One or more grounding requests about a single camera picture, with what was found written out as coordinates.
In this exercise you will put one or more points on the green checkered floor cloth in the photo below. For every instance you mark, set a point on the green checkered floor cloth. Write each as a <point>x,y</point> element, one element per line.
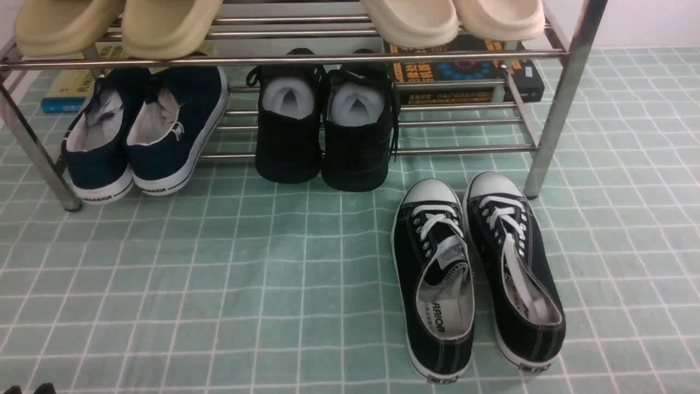
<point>240,285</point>

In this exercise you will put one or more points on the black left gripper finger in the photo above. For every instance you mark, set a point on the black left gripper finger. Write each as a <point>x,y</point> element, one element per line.
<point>45,388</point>

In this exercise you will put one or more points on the tan foam slipper, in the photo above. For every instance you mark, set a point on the tan foam slipper,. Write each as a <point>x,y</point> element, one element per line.
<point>55,28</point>
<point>166,30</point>

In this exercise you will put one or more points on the black mesh sneaker, left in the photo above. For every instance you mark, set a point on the black mesh sneaker, left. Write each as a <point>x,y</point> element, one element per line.
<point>290,103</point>

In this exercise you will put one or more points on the black canvas lace-up sneaker, left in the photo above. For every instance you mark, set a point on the black canvas lace-up sneaker, left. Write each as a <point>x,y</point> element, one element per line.
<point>431,260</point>

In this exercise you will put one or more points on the cream foam slipper, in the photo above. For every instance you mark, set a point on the cream foam slipper,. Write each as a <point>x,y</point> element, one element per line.
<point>506,21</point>
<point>414,24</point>

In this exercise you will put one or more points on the black canvas lace-up sneaker, right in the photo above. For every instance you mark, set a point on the black canvas lace-up sneaker, right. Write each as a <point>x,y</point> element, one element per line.
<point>528,315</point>

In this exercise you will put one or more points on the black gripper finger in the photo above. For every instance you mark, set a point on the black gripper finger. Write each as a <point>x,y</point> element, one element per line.
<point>13,390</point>

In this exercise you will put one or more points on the black and orange book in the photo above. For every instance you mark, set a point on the black and orange book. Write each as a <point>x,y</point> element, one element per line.
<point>449,75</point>

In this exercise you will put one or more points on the cream foam slipper, far right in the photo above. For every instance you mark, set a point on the cream foam slipper, far right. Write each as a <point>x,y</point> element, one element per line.
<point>506,21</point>

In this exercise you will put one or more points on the black canvas lace-up sneaker, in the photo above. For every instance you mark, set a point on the black canvas lace-up sneaker,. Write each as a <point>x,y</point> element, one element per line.
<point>528,315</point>
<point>431,260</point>

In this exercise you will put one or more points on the tan foam slipper, far left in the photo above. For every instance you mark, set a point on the tan foam slipper, far left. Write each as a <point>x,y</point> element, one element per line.
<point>55,28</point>

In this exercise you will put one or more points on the black mesh sneaker, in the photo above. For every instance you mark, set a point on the black mesh sneaker,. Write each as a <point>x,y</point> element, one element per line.
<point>290,103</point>
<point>361,126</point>

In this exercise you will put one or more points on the yellow and blue book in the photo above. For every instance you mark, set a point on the yellow and blue book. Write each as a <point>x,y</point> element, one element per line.
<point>71,88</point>

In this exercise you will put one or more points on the silver metal shoe rack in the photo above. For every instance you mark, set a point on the silver metal shoe rack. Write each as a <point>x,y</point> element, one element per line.
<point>573,56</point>

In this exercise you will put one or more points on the black mesh sneaker, right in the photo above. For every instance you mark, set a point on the black mesh sneaker, right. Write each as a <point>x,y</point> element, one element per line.
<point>361,126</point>

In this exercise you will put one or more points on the navy slip-on shoe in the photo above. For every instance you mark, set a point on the navy slip-on shoe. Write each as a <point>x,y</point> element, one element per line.
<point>181,108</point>
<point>94,147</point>

